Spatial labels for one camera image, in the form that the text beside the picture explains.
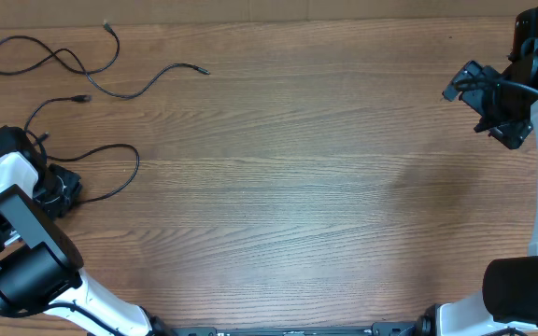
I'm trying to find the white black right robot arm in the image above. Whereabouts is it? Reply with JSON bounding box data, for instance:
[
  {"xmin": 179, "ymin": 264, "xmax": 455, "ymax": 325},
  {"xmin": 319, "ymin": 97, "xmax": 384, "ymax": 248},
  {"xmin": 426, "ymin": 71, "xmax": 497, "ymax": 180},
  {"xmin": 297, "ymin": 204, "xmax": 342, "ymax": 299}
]
[{"xmin": 413, "ymin": 37, "xmax": 538, "ymax": 335}]

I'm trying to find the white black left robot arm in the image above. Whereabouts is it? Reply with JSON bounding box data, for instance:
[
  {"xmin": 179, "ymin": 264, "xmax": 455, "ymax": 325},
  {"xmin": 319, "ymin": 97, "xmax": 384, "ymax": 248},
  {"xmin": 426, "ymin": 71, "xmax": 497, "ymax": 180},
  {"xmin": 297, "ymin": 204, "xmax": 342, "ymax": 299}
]
[{"xmin": 0, "ymin": 126, "xmax": 165, "ymax": 335}]

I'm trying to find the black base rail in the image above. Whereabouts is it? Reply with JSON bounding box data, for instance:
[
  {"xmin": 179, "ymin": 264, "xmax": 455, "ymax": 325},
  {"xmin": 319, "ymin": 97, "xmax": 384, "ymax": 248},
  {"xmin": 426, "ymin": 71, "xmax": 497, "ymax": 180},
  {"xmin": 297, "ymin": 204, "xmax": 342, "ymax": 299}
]
[{"xmin": 171, "ymin": 322, "xmax": 419, "ymax": 336}]

